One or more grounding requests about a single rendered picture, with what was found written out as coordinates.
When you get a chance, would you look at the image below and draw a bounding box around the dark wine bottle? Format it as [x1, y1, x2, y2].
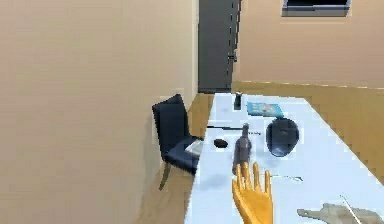
[232, 122, 253, 176]

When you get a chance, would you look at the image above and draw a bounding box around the dark blue chair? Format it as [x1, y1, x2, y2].
[151, 93, 204, 192]

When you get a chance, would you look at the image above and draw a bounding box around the dark blue bowl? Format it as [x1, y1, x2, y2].
[265, 117, 300, 158]

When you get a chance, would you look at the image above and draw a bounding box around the dark grey room door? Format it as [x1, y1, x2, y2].
[198, 0, 242, 94]

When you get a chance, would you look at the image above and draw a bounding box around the black pencil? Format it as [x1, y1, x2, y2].
[206, 125, 244, 130]

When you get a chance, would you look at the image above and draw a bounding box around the thin grey knife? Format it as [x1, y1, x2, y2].
[271, 174, 304, 183]

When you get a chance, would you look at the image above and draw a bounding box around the white dining table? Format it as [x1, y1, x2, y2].
[183, 92, 384, 224]

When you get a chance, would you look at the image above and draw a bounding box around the white cloth on chair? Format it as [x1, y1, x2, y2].
[185, 139, 204, 157]

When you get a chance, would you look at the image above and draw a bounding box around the small black round object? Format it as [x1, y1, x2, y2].
[213, 138, 229, 149]

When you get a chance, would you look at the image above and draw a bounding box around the yellow hand statue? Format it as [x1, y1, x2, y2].
[231, 161, 274, 224]

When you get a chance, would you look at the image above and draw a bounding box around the blue book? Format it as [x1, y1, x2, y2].
[246, 101, 285, 119]

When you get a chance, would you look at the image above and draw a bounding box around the small black shaker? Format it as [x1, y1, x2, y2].
[233, 91, 243, 111]

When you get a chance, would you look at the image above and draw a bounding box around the dark framed window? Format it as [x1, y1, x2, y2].
[281, 0, 352, 18]

